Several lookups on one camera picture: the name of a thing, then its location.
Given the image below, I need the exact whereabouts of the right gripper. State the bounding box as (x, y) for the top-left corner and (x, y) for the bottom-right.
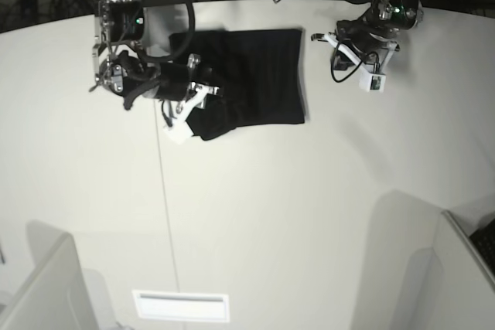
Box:
(146, 53), (223, 104)

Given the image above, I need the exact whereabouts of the white partition panel right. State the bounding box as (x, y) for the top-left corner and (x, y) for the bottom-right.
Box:
(405, 209), (495, 330)

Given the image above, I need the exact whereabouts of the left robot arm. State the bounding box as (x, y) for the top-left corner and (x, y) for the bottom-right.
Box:
(335, 0), (420, 56)

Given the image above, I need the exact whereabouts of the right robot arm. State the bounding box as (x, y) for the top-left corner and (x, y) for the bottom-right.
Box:
(92, 0), (224, 111)

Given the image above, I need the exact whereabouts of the black keyboard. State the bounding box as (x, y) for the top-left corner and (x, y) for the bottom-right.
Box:
(469, 219), (495, 273)

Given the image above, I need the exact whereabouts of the black T-shirt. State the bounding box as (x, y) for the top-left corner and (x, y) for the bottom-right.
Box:
(177, 29), (305, 141)

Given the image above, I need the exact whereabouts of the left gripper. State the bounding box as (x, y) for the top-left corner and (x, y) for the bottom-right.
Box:
(336, 19), (399, 54)

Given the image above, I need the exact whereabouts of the white partition panel left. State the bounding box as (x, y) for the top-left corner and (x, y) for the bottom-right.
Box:
(1, 233), (99, 330)

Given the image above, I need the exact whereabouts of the white partition panel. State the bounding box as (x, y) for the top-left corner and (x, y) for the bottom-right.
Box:
(405, 209), (495, 330)
(1, 233), (99, 330)

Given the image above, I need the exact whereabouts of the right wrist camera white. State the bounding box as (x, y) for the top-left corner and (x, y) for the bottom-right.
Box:
(163, 88), (208, 145)

